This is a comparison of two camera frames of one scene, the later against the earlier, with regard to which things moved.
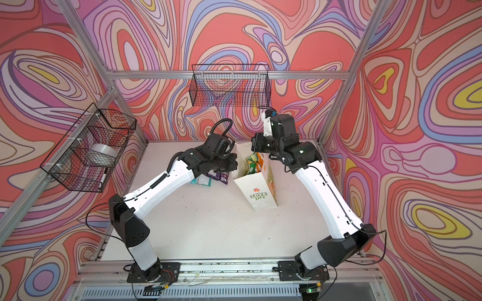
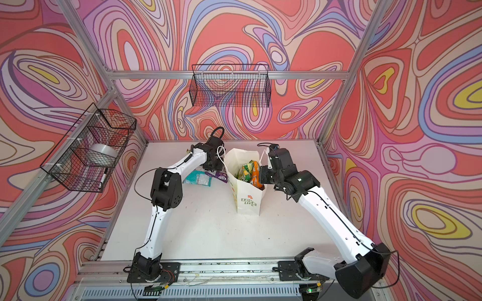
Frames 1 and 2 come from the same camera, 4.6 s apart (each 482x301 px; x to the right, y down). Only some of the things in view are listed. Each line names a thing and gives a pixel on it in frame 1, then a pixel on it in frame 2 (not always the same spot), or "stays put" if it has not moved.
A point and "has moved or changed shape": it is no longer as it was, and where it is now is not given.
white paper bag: [259, 189] has moved or changed shape
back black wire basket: [230, 85] stays put
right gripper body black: [263, 144] → [269, 177]
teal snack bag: [202, 179] stays put
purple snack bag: [221, 176] stays put
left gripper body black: [227, 163] → [217, 165]
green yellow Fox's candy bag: [255, 162] → [245, 172]
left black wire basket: [85, 157] stays put
